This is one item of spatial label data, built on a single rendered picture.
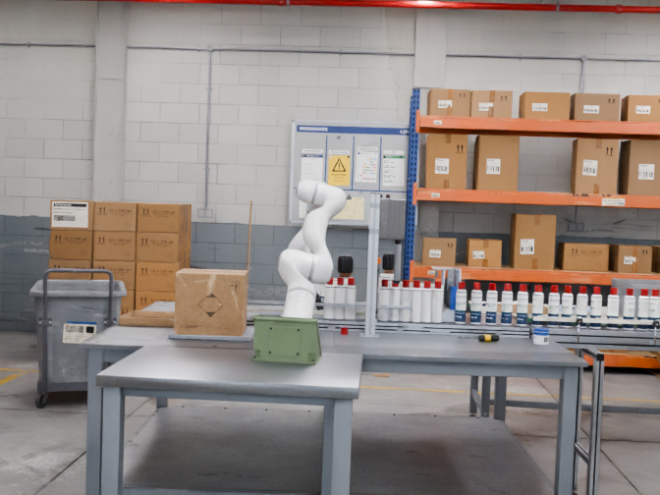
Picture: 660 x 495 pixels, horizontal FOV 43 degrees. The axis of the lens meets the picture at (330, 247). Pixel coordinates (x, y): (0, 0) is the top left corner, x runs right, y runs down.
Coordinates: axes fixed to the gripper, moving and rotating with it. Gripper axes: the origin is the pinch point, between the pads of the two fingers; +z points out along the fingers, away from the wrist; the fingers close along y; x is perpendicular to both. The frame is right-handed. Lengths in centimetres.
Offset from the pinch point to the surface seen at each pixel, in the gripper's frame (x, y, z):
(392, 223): -45, -14, -28
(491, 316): -78, -3, 30
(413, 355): -34, -63, 25
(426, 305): -50, -3, 16
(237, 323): 34, -44, -8
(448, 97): -149, 354, -104
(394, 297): -36.0, -2.1, 6.9
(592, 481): -98, -18, 117
